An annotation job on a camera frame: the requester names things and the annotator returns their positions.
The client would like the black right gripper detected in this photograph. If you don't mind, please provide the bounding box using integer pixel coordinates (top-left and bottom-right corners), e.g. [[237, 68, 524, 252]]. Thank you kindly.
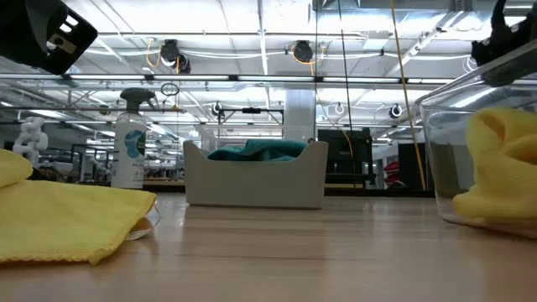
[[470, 0, 537, 88]]

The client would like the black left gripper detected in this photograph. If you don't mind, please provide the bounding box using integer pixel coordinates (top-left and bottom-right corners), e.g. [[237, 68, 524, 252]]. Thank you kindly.
[[0, 0, 98, 76]]

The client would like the yellow microfiber towel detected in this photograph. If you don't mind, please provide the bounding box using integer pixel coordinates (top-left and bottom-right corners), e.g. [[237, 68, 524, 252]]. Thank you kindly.
[[0, 148, 163, 266], [451, 106, 537, 231]]

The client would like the long ceiling light bar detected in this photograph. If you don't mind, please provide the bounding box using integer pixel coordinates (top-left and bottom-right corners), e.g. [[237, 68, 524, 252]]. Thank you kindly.
[[0, 71, 456, 84]]

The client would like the clear plastic bin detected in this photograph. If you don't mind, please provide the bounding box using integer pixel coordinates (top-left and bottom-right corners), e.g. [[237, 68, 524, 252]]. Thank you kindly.
[[196, 124, 316, 154], [413, 37, 537, 241]]

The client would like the red object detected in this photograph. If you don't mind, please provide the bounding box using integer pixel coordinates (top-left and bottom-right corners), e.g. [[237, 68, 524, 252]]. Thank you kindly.
[[383, 160, 400, 185]]

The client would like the white spray bottle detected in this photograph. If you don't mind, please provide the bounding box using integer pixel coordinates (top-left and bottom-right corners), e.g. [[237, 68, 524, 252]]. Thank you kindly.
[[110, 86, 157, 190]]

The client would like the black computer case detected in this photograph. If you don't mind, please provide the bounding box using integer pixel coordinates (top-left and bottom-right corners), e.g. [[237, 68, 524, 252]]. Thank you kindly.
[[317, 128, 375, 186]]

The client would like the white pillar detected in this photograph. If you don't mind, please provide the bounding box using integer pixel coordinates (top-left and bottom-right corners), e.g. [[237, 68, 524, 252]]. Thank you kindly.
[[284, 88, 317, 143]]

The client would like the gray plastic bin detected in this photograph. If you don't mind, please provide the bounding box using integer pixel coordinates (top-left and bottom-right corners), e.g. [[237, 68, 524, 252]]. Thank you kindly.
[[182, 139, 330, 210]]

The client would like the yellow hanging cable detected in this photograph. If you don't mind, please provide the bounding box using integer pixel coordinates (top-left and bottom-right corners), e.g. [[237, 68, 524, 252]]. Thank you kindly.
[[389, 0, 427, 190]]

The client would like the black metal table frame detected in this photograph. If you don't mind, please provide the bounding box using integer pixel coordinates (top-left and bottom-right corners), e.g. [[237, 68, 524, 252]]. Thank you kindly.
[[77, 179, 436, 199]]

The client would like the black gantry frame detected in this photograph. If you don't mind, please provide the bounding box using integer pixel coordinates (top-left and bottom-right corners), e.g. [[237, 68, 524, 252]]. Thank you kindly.
[[216, 107, 285, 127]]

